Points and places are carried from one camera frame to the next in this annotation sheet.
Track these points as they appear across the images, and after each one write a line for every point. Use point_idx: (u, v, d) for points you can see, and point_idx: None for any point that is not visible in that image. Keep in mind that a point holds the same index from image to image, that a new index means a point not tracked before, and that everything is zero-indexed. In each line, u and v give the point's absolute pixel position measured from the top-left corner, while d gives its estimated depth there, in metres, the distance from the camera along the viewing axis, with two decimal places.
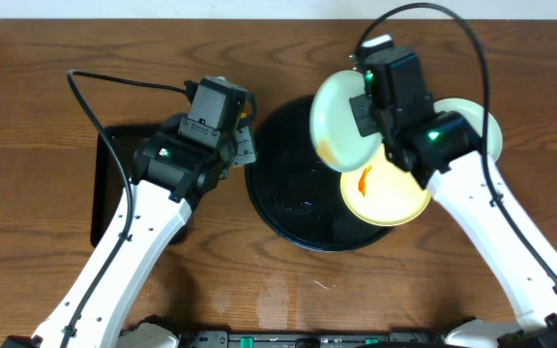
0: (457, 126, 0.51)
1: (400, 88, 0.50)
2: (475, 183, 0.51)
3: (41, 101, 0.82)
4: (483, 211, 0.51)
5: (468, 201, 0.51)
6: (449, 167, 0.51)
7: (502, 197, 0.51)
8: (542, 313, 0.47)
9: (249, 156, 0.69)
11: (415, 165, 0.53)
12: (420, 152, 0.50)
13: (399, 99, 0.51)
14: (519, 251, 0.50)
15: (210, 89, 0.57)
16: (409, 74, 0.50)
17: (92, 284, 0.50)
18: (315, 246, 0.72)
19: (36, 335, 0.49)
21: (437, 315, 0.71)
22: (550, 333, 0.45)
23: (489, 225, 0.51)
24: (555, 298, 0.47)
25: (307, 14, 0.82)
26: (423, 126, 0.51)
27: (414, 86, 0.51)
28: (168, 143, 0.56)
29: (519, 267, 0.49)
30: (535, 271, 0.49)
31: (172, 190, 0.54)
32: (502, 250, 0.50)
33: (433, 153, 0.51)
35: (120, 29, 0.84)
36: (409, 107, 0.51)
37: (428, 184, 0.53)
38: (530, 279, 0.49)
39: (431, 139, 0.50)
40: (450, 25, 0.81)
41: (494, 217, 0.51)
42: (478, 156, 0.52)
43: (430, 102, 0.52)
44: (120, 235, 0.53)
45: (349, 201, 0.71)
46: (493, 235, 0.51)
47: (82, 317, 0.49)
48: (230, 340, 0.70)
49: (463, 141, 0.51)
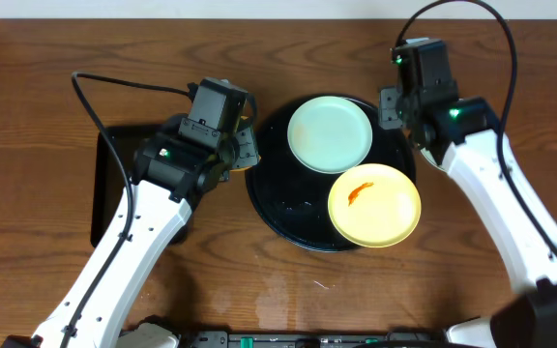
0: (477, 109, 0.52)
1: (425, 71, 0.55)
2: (486, 155, 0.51)
3: (41, 102, 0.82)
4: (492, 181, 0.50)
5: (476, 169, 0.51)
6: (464, 142, 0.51)
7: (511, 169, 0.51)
8: (534, 275, 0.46)
9: (250, 158, 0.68)
11: (435, 146, 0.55)
12: (439, 127, 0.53)
13: (425, 79, 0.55)
14: (521, 218, 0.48)
15: (210, 90, 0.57)
16: (436, 58, 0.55)
17: (92, 284, 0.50)
18: (316, 246, 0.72)
19: (36, 335, 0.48)
21: (437, 315, 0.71)
22: (542, 300, 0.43)
23: (497, 195, 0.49)
24: (549, 264, 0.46)
25: (307, 14, 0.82)
26: (445, 104, 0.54)
27: (440, 71, 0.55)
28: (168, 143, 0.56)
29: (517, 230, 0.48)
30: (535, 238, 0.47)
31: (172, 191, 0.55)
32: (505, 219, 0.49)
33: (452, 130, 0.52)
35: (119, 29, 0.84)
36: (436, 88, 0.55)
37: (445, 159, 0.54)
38: (527, 246, 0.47)
39: (452, 116, 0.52)
40: (449, 25, 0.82)
41: (501, 188, 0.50)
42: (492, 134, 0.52)
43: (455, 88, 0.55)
44: (120, 235, 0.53)
45: (335, 213, 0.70)
46: (499, 204, 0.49)
47: (82, 317, 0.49)
48: (230, 340, 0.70)
49: (482, 122, 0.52)
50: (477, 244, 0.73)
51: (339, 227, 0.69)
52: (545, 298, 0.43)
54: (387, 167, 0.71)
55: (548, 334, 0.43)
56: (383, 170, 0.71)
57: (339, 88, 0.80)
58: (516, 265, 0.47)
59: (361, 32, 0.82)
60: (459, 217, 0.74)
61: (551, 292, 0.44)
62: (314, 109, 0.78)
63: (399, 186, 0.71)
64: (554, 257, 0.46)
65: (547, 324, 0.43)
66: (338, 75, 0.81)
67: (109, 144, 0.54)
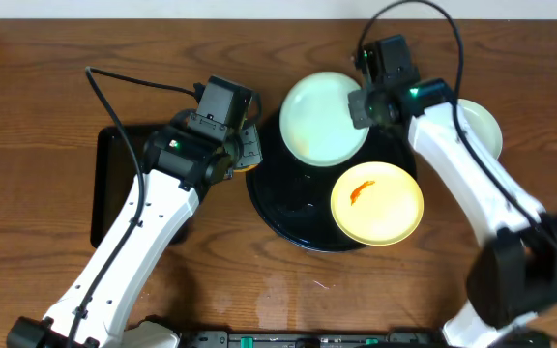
0: (436, 89, 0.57)
1: (387, 58, 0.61)
2: (446, 123, 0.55)
3: (42, 102, 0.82)
4: (451, 142, 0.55)
5: (435, 137, 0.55)
6: (424, 113, 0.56)
7: (466, 132, 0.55)
8: (493, 224, 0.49)
9: (253, 157, 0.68)
11: (399, 122, 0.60)
12: (403, 104, 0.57)
13: (387, 66, 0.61)
14: (479, 177, 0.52)
15: (218, 86, 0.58)
16: (396, 46, 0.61)
17: (103, 267, 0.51)
18: (321, 247, 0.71)
19: (45, 318, 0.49)
21: (437, 315, 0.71)
22: (506, 250, 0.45)
23: (455, 154, 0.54)
24: (507, 213, 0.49)
25: (307, 14, 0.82)
26: (408, 84, 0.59)
27: (400, 58, 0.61)
28: (177, 135, 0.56)
29: (477, 188, 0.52)
30: (490, 192, 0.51)
31: (181, 181, 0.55)
32: (467, 181, 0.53)
33: (414, 103, 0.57)
35: (120, 29, 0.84)
36: (398, 73, 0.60)
37: (409, 132, 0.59)
38: (485, 198, 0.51)
39: (412, 93, 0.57)
40: (448, 26, 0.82)
41: (458, 150, 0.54)
42: (450, 104, 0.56)
43: (415, 70, 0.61)
44: (131, 220, 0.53)
45: (337, 208, 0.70)
46: (459, 168, 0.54)
47: (93, 299, 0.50)
48: (230, 340, 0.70)
49: (443, 99, 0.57)
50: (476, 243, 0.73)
51: (341, 224, 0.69)
52: (504, 241, 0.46)
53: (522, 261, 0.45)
54: (386, 165, 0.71)
55: (513, 281, 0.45)
56: (383, 168, 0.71)
57: None
58: (480, 218, 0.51)
59: (361, 31, 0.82)
60: (459, 215, 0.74)
61: (513, 241, 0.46)
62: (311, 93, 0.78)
63: (400, 184, 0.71)
64: (511, 204, 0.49)
65: (512, 269, 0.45)
66: None
67: (123, 134, 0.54)
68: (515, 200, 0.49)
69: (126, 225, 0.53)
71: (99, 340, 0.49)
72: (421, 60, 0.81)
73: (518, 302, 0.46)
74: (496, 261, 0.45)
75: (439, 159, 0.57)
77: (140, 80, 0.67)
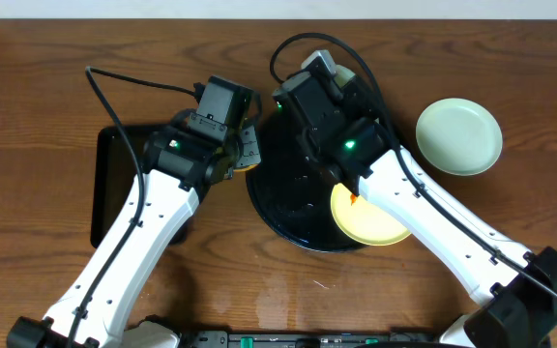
0: (369, 133, 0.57)
1: (307, 109, 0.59)
2: (397, 178, 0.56)
3: (42, 102, 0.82)
4: (408, 199, 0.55)
5: (391, 195, 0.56)
6: (369, 171, 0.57)
7: (425, 186, 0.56)
8: (486, 285, 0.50)
9: (254, 156, 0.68)
11: (345, 179, 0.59)
12: (341, 162, 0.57)
13: (308, 119, 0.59)
14: (454, 235, 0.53)
15: (218, 86, 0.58)
16: (312, 92, 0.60)
17: (103, 267, 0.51)
18: (321, 247, 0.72)
19: (45, 318, 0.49)
21: (437, 315, 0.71)
22: (510, 314, 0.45)
23: (415, 210, 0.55)
24: (495, 269, 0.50)
25: (307, 14, 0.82)
26: (337, 136, 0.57)
27: (320, 104, 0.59)
28: (177, 135, 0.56)
29: (456, 246, 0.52)
30: (472, 248, 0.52)
31: (181, 181, 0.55)
32: (439, 239, 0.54)
33: (352, 159, 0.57)
35: (120, 29, 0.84)
36: (323, 124, 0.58)
37: (359, 189, 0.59)
38: (468, 256, 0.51)
39: (347, 148, 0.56)
40: (449, 26, 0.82)
41: (420, 204, 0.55)
42: (392, 152, 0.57)
43: (338, 115, 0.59)
44: (131, 220, 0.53)
45: (338, 212, 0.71)
46: (425, 225, 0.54)
47: (93, 299, 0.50)
48: (230, 340, 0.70)
49: (377, 142, 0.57)
50: None
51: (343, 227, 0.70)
52: (502, 302, 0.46)
53: (525, 314, 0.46)
54: None
55: (518, 337, 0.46)
56: None
57: None
58: (465, 275, 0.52)
59: (361, 31, 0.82)
60: None
61: (510, 298, 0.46)
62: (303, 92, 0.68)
63: None
64: (496, 258, 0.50)
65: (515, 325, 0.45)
66: None
67: (124, 135, 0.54)
68: (500, 253, 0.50)
69: (126, 225, 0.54)
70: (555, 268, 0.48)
71: (99, 339, 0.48)
72: (421, 60, 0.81)
73: None
74: (501, 326, 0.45)
75: (399, 217, 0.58)
77: (140, 80, 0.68)
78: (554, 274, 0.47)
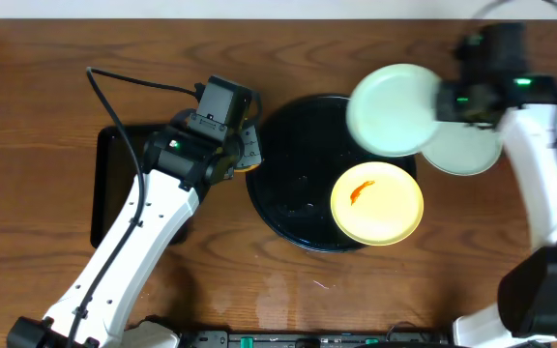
0: (546, 82, 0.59)
1: (505, 46, 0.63)
2: (542, 127, 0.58)
3: (42, 102, 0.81)
4: (544, 146, 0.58)
5: (529, 135, 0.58)
6: (524, 106, 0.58)
7: None
8: None
9: (254, 157, 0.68)
11: (496, 110, 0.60)
12: (508, 94, 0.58)
13: (500, 53, 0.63)
14: None
15: (218, 86, 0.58)
16: (516, 34, 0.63)
17: (103, 267, 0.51)
18: (321, 247, 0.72)
19: (45, 318, 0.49)
21: (437, 315, 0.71)
22: None
23: (540, 156, 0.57)
24: None
25: (307, 14, 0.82)
26: (512, 73, 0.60)
27: (515, 46, 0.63)
28: (177, 135, 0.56)
29: (555, 198, 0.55)
30: None
31: (181, 181, 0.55)
32: (544, 186, 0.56)
33: (520, 94, 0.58)
35: (120, 29, 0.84)
36: (509, 63, 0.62)
37: (507, 121, 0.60)
38: None
39: (521, 81, 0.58)
40: (449, 26, 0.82)
41: (547, 154, 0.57)
42: (552, 107, 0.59)
43: (524, 63, 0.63)
44: (131, 220, 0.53)
45: (337, 212, 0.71)
46: (542, 170, 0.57)
47: (93, 299, 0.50)
48: (230, 340, 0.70)
49: (534, 91, 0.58)
50: (476, 243, 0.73)
51: (343, 227, 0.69)
52: None
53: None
54: (378, 162, 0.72)
55: (552, 295, 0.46)
56: (382, 166, 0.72)
57: (340, 87, 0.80)
58: (542, 219, 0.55)
59: (362, 31, 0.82)
60: (460, 215, 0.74)
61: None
62: (379, 82, 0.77)
63: (402, 184, 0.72)
64: None
65: (554, 284, 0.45)
66: (338, 75, 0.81)
67: (124, 135, 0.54)
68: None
69: (126, 225, 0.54)
70: None
71: (99, 340, 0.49)
72: (421, 60, 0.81)
73: (547, 315, 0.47)
74: (546, 269, 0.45)
75: (521, 159, 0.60)
77: (141, 80, 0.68)
78: None
